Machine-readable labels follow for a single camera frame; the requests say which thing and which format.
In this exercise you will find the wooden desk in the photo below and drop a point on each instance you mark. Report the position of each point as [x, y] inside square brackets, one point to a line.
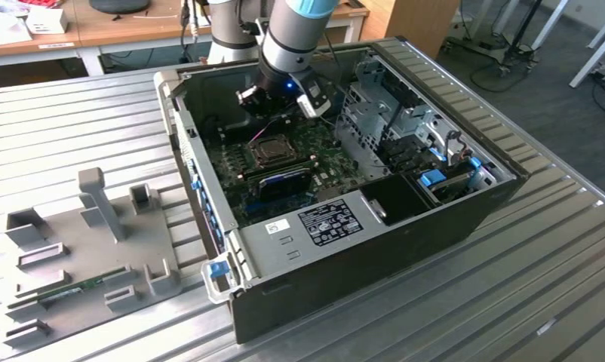
[131, 26]

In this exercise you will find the blue case latch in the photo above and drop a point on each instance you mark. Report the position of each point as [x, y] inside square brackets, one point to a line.
[216, 271]

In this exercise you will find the metal drive cage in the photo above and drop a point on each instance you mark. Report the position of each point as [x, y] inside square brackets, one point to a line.
[364, 113]

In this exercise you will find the blue disk carrier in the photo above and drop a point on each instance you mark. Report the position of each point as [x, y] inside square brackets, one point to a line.
[432, 179]

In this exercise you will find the grey parts rack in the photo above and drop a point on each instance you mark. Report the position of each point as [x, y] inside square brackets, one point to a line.
[80, 260]

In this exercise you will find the metal locking lever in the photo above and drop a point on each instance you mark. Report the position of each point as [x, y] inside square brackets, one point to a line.
[261, 132]

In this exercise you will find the white cardboard box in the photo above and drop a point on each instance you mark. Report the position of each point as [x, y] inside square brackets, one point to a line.
[46, 20]

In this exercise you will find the graphics card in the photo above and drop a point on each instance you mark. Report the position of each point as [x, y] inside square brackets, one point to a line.
[284, 186]

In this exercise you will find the green motherboard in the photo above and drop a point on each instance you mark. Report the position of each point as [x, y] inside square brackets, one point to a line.
[336, 169]

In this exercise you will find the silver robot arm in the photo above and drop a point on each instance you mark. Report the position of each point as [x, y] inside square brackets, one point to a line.
[291, 37]

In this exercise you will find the white table leg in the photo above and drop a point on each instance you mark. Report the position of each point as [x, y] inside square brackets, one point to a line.
[549, 26]
[597, 56]

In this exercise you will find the open black PC case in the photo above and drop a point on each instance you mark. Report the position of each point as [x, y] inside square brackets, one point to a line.
[356, 286]

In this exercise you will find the wooden cabinet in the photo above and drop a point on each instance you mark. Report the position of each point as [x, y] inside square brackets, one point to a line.
[418, 22]

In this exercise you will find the CPU with silver top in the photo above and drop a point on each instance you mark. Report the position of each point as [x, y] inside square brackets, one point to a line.
[273, 149]

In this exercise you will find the green RAM stick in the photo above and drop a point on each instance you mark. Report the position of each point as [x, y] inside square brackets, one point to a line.
[69, 289]
[281, 170]

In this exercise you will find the black wheeled stand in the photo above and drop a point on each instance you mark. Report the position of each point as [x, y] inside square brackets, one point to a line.
[518, 34]

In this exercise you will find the CPU socket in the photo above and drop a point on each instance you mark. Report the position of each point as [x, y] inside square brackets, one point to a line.
[259, 161]

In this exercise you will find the blue expansion slot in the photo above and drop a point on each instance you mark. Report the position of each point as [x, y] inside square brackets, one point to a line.
[256, 208]

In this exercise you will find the dark round object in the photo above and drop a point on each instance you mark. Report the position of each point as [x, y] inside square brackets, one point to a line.
[118, 4]

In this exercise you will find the small black camera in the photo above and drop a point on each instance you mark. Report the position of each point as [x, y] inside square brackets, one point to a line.
[245, 98]

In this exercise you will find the grey power supply unit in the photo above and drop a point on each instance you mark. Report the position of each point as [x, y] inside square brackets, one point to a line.
[276, 249]

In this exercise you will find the white plastic bag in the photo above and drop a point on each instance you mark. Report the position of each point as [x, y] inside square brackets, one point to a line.
[0, 28]

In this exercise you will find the red objects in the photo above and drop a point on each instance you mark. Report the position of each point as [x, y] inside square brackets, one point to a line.
[40, 2]

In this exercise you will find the white grey webcam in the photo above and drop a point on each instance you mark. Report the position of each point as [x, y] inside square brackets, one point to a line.
[312, 98]

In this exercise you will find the blue drive clip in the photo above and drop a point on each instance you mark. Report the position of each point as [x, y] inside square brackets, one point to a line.
[475, 164]

